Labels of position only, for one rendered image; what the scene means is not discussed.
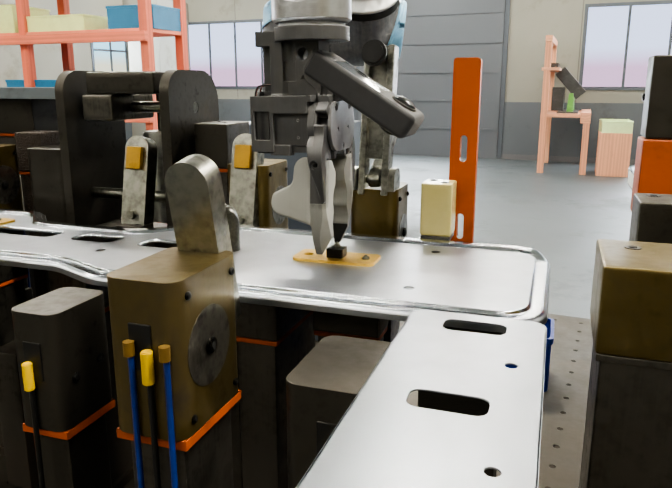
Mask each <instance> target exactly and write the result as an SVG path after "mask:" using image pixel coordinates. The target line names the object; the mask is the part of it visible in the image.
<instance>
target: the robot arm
mask: <svg viewBox="0 0 672 488"><path fill-rule="evenodd" d="M406 9H407V3H406V1H405V0H270V1H268V2H267V3H266V4H265V6H264V8H263V25H262V30H263V32H255V47H261V48H263V64H264V85H259V86H257V88H256V89H255V94H254V96H250V116H251V139H252V152H258V153H271V155H274V156H291V155H294V153H307V157H303V158H301V159H299V160H298V161H297V162H296V164H295V166H294V174H293V181H292V183H291V184H290V185H289V186H287V187H285V188H283V189H281V190H279V191H277V192H275V193H274V194H273V196H272V201H271V205H272V208H273V210H274V211H275V212H276V213H277V214H279V215H282V216H284V217H287V218H290V219H293V220H296V221H299V222H302V223H305V224H307V225H310V226H311V228H312V237H313V243H314V247H315V251H316V254H318V255H323V253H324V251H325V250H326V248H327V246H328V245H329V243H330V241H331V239H332V238H333V236H334V243H336V242H341V240H342V238H343V237H344V235H345V233H346V231H347V229H348V227H349V222H350V215H351V207H352V198H353V188H354V174H355V141H354V113H353V107H354V108H355V109H356V110H358V111H359V112H361V113H362V114H364V115H365V116H367V117H368V118H370V119H371V120H372V121H374V122H375V123H377V124H378V125H379V126H380V127H381V129H382V130H383V131H384V132H386V133H387V134H389V135H393V136H396V137H397V138H400V139H402V138H405V137H408V136H411V135H414V134H415V133H416V131H417V130H418V128H419V127H420V125H421V124H422V122H423V120H424V114H423V113H422V112H421V111H419V110H418V109H416V108H415V106H414V104H413V103H412V102H411V101H410V100H409V99H408V98H406V97H404V96H399V95H396V94H394V93H393V92H391V91H390V90H388V89H387V88H385V87H384V86H382V85H381V84H379V83H378V82H376V81H375V80H373V79H372V78H370V77H369V76H367V75H366V74H364V73H363V72H361V71H360V70H358V69H357V68H356V67H354V66H364V61H363V59H362V56H361V51H362V48H363V46H364V44H365V43H366V42H368V41H369V40H373V39H376V40H380V41H381V42H382V43H384V45H385V46H389V45H390V44H394V45H396V46H398V47H399V58H400V54H401V49H402V43H403V36H404V27H405V20H406ZM399 58H398V60H399ZM259 87H261V88H260V92H257V91H258V88H259ZM261 91H262V92H261ZM333 214H334V220H333ZM333 231H334V233H333Z"/></svg>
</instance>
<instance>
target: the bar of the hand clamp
mask: <svg viewBox="0 0 672 488"><path fill-rule="evenodd" d="M361 56H362V59H363V61H364V74H366V75H367V76H369V77H370V78H372V79H373V80H375V81H376V82H378V83H379V84H381V85H382V86H384V87H385V88H387V89H388V90H390V91H391V92H393V93H394V94H397V76H398V58H399V47H398V46H396V45H394V44H390V45H389V46H385V45H384V43H382V42H381V41H380V40H376V39H373V40H369V41H368V42H366V43H365V44H364V46H363V48H362V51H361ZM393 147H394V136H393V135H389V134H387V133H386V132H384V131H383V130H382V129H381V127H380V126H379V125H378V124H377V123H375V122H374V121H372V120H371V119H370V118H368V117H367V116H365V115H364V114H362V113H361V132H360V152H359V171H358V190H357V193H358V194H362V195H363V194H364V189H365V188H367V187H369V185H368V183H366V175H367V174H369V168H370V159H382V174H381V192H380V195H381V196H387V182H388V172H389V169H390V168H392V165H393Z"/></svg>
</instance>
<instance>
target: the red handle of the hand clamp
mask: <svg viewBox="0 0 672 488"><path fill-rule="evenodd" d="M381 174H382V159H374V161H373V164H372V166H371V169H370V172H369V174H367V175H366V183H368V185H369V186H370V187H380V186H381Z"/></svg>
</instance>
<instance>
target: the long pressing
mask: <svg viewBox="0 0 672 488"><path fill-rule="evenodd" d="M0 218H10V219H15V222H12V223H9V224H5V225H1V226H0V229H10V230H21V231H33V232H44V233H55V234H58V235H54V236H48V237H38V236H28V235H17V234H6V233H0V265H4V266H13V267H22V268H31V269H40V270H49V271H55V272H59V273H62V274H64V275H67V276H69V277H72V278H74V279H76V280H79V281H81V282H84V283H87V284H91V285H97V286H105V287H108V286H107V274H108V273H110V272H112V271H114V270H117V269H119V268H121V267H124V266H126V265H129V264H131V263H133V262H136V261H138V260H141V259H143V258H145V257H148V256H150V255H153V254H155V253H157V252H160V251H162V250H165V249H167V248H158V247H147V246H143V245H146V244H149V243H167V244H176V238H175V233H174V228H173V226H167V227H157V228H118V227H106V226H94V225H82V224H70V223H57V222H49V221H47V220H46V216H45V215H44V214H42V213H40V212H36V211H26V210H13V209H0ZM84 237H100V238H111V239H120V240H117V241H113V242H93V241H82V240H77V239H80V238H84ZM339 243H340V245H341V246H347V252H354V253H366V254H378V255H380V256H381V259H380V260H379V261H378V262H377V263H376V264H375V265H374V266H372V267H362V266H351V265H339V264H328V263H317V262H305V261H295V260H293V256H294V255H295V254H297V253H298V252H300V251H301V250H303V249H315V247H314V243H313V237H312V230H302V229H289V228H276V227H263V226H249V225H240V248H241V249H240V250H238V251H235V252H233V259H234V266H235V272H236V279H237V286H238V293H239V299H240V302H242V303H250V304H259V305H267V306H276V307H284V308H293V309H301V310H310V311H318V312H327V313H336V314H344V315H353V316H361V317H370V318H378V319H387V320H395V321H404V322H405V321H406V319H407V318H408V316H409V315H410V314H411V313H412V312H413V311H417V310H433V311H442V312H451V313H461V314H470V315H479V316H488V317H497V318H506V319H515V320H524V321H532V322H537V323H540V324H543V325H545V324H546V322H547V318H548V302H549V284H550V264H549V262H548V261H547V259H546V258H545V257H544V255H542V254H541V253H540V252H539V251H538V250H535V249H533V248H528V247H522V246H514V245H501V244H488V243H474V242H461V241H448V240H435V239H422V238H408V237H395V236H382V235H369V234H355V233H345V235H344V237H343V238H342V240H341V242H339ZM99 250H105V251H99ZM432 252H438V253H432ZM406 287H410V288H414V289H412V290H407V289H404V288H406ZM443 326H446V327H455V328H463V329H472V330H481V331H489V332H500V333H506V330H507V329H506V328H505V327H503V326H498V325H490V324H481V323H472V322H463V321H454V320H450V321H446V322H444V324H443Z"/></svg>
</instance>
